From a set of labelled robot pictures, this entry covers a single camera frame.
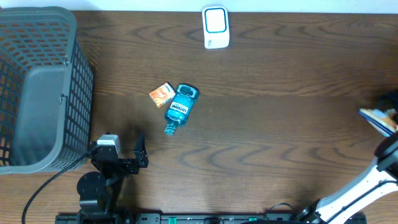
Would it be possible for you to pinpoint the yellow snack bag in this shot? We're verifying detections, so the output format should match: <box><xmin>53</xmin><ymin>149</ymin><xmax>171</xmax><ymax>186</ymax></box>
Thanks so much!
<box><xmin>359</xmin><ymin>108</ymin><xmax>397</xmax><ymax>137</ymax></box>

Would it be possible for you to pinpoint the orange small box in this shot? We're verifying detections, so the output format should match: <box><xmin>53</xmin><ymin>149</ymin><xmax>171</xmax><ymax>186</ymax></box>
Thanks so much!
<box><xmin>149</xmin><ymin>82</ymin><xmax>175</xmax><ymax>108</ymax></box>

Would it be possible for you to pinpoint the teal mouthwash bottle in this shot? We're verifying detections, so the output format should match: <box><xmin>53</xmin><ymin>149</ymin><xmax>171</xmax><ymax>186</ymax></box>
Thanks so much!
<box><xmin>164</xmin><ymin>84</ymin><xmax>199</xmax><ymax>136</ymax></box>

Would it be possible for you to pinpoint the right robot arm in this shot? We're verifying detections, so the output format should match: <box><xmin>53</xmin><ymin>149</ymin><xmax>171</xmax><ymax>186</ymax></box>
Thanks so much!
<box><xmin>294</xmin><ymin>90</ymin><xmax>397</xmax><ymax>223</ymax></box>

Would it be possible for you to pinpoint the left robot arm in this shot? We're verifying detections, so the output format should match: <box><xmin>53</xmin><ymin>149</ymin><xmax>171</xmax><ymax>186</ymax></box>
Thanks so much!
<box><xmin>76</xmin><ymin>133</ymin><xmax>149</xmax><ymax>224</ymax></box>

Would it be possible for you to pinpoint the white barcode scanner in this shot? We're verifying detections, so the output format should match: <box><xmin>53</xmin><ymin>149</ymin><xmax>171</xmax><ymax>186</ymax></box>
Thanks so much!
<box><xmin>202</xmin><ymin>6</ymin><xmax>230</xmax><ymax>49</ymax></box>

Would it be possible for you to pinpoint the grey plastic shopping basket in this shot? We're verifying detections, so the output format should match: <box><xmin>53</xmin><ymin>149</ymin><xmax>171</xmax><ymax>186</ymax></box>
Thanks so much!
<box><xmin>1</xmin><ymin>7</ymin><xmax>94</xmax><ymax>175</ymax></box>

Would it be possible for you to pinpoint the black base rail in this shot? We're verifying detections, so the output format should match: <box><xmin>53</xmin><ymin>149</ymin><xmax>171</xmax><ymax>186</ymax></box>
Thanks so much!
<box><xmin>55</xmin><ymin>211</ymin><xmax>368</xmax><ymax>224</ymax></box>

